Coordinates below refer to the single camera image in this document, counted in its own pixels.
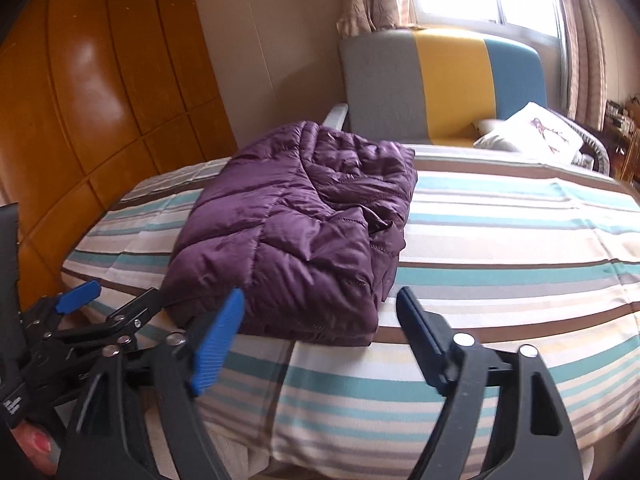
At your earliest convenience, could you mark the striped bed cover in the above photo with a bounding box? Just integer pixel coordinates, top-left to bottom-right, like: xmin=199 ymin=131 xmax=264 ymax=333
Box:
xmin=60 ymin=144 xmax=640 ymax=480

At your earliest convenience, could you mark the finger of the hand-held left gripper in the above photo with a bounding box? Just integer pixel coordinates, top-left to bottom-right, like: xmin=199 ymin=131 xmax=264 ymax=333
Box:
xmin=20 ymin=280 xmax=103 ymax=333
xmin=52 ymin=287 xmax=165 ymax=356

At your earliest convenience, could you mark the cluttered wooden shelf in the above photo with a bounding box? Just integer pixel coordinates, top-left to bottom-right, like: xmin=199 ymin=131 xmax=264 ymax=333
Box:
xmin=602 ymin=92 xmax=640 ymax=186

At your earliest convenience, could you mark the purple quilted down jacket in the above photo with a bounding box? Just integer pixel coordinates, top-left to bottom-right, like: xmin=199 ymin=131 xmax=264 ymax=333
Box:
xmin=160 ymin=120 xmax=418 ymax=348

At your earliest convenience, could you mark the person's left hand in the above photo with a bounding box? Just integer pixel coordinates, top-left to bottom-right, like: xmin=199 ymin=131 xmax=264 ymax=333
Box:
xmin=12 ymin=422 xmax=60 ymax=477

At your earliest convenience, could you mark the white printed pillow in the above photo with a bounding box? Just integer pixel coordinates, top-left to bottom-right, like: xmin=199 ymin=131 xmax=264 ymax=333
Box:
xmin=472 ymin=101 xmax=588 ymax=165

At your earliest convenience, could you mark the grey yellow blue sofa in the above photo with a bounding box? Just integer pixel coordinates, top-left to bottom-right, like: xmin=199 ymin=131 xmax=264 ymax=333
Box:
xmin=322 ymin=29 xmax=611 ymax=176

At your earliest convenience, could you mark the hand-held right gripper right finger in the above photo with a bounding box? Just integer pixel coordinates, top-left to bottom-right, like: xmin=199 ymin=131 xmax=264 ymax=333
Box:
xmin=396 ymin=286 xmax=586 ymax=480

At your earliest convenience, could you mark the wooden wardrobe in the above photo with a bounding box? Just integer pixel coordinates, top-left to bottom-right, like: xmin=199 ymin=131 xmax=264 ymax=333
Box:
xmin=0 ymin=0 xmax=238 ymax=311

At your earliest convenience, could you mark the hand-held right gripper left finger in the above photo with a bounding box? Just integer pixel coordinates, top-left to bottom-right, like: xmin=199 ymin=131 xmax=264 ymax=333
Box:
xmin=57 ymin=287 xmax=247 ymax=480

